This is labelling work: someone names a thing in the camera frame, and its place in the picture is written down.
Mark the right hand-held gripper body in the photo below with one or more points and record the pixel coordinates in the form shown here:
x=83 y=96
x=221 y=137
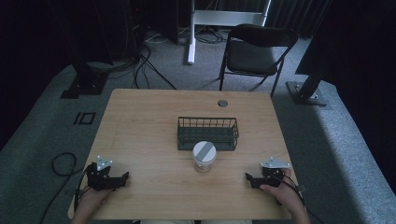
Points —
x=272 y=174

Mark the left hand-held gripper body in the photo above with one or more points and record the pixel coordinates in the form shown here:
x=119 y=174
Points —
x=101 y=180

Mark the person's left hand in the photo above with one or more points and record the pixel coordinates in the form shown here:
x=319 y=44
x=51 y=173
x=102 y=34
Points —
x=91 y=200

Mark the person's right hand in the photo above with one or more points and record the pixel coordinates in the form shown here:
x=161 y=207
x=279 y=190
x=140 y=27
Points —
x=285 y=194

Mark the clear jar with white lid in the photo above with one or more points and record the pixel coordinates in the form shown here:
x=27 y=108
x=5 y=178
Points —
x=204 y=155

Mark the grey round table grommet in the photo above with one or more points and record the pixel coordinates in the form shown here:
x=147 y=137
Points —
x=222 y=103

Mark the black metal stand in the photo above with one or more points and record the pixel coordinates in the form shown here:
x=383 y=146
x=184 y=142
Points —
x=306 y=91
x=85 y=81

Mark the black folding chair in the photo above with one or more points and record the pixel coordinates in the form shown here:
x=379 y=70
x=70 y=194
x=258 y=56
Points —
x=252 y=53

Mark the dark curtain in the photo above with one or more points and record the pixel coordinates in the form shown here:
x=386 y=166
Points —
x=295 y=14

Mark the white desk frame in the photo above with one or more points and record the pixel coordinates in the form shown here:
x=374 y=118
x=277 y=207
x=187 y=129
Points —
x=218 y=17

